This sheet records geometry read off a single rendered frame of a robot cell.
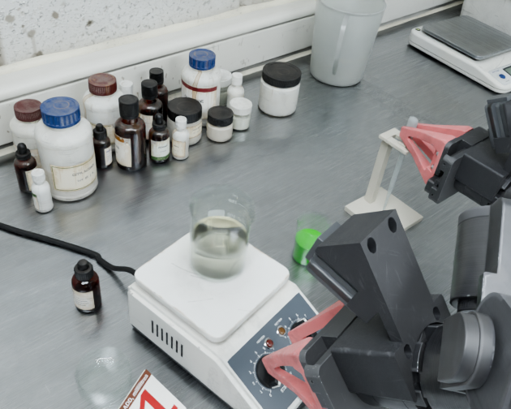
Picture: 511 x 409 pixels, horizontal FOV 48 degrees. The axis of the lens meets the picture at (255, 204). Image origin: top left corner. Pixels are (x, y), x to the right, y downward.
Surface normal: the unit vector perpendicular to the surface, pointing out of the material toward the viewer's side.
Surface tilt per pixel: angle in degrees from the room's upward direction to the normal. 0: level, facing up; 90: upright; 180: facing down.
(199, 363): 90
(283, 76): 1
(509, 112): 90
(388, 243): 50
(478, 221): 54
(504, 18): 94
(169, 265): 0
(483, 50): 0
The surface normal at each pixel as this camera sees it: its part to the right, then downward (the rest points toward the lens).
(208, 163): 0.10, -0.75
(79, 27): 0.65, 0.55
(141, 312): -0.62, 0.47
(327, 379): 0.65, -0.12
